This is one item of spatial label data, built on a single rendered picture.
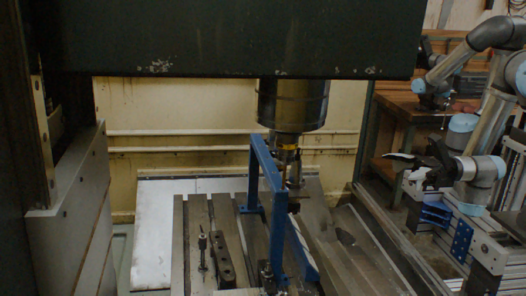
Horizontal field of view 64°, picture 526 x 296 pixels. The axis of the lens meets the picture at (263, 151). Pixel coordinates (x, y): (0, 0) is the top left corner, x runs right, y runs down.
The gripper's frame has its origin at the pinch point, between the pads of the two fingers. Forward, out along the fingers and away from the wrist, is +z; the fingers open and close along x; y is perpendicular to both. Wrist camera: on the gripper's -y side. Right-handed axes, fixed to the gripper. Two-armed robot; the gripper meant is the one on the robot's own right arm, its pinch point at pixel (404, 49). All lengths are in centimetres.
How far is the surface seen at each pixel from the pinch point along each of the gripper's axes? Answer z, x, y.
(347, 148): -16, -48, 39
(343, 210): -21, -52, 73
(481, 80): 70, 154, 62
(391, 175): 73, 64, 131
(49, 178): -106, -169, -24
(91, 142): -79, -162, -18
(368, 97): -17.5, -36.6, 14.5
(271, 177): -74, -117, 7
